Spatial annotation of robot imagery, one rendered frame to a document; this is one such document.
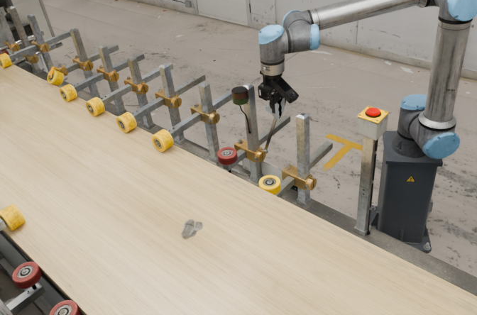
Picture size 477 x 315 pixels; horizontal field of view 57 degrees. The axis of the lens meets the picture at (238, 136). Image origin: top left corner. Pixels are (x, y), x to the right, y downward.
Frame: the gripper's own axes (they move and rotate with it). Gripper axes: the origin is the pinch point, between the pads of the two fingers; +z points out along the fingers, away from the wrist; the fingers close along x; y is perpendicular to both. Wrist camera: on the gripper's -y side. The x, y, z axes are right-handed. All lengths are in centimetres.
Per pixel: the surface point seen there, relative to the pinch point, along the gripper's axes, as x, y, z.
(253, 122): 8.6, 6.3, 0.0
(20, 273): 103, 24, 10
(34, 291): 102, 22, 18
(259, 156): 10.2, 3.5, 15.1
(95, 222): 75, 24, 11
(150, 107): 19, 60, 6
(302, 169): 9.9, -17.9, 11.7
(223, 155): 22.1, 11.7, 10.5
